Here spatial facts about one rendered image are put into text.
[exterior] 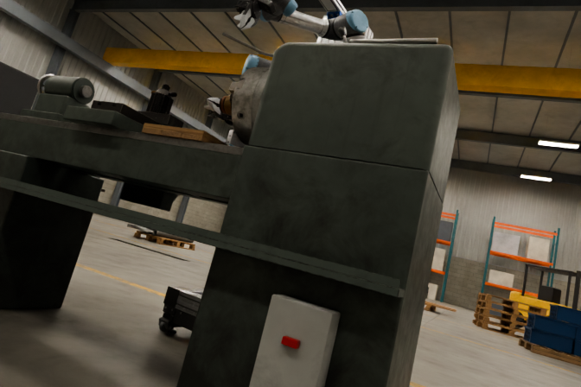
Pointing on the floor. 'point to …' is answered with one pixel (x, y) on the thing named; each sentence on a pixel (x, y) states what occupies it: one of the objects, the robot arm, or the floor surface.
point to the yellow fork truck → (546, 295)
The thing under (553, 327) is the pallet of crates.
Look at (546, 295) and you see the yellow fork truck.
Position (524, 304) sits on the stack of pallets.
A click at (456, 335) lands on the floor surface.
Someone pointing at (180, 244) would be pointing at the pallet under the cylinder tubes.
